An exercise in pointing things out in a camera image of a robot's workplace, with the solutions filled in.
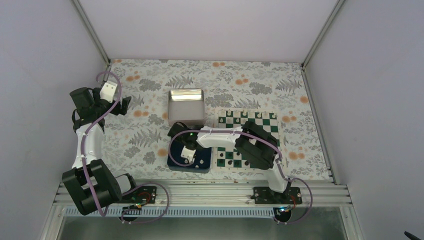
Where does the silver metal tin tray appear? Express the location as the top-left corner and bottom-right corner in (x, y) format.
(167, 88), (206, 126)

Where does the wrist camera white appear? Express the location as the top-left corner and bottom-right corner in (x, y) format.
(180, 146), (196, 164)
(99, 81), (118, 103)

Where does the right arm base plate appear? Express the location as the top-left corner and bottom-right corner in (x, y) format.
(250, 187), (303, 205)

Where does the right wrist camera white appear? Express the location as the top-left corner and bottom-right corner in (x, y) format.
(180, 146), (196, 164)

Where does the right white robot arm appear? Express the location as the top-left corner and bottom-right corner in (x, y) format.
(167, 121), (291, 204)

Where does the floral patterned table mat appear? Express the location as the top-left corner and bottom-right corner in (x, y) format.
(102, 59), (330, 181)

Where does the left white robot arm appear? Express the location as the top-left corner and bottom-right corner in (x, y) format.
(62, 83), (140, 216)

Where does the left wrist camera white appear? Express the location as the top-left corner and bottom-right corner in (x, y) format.
(99, 81), (118, 103)

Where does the green white chess board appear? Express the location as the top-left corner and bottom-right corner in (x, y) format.
(213, 108), (281, 173)

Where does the black chess pieces row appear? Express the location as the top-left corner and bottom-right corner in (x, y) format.
(215, 151), (254, 169)

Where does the aluminium rail frame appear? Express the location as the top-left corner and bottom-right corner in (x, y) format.
(52, 180), (353, 218)

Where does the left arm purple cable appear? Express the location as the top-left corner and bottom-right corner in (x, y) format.
(80, 70), (170, 225)

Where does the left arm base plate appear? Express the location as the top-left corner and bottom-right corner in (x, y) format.
(116, 186), (157, 205)

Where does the blue square tray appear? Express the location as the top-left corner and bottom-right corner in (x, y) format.
(167, 140), (212, 174)

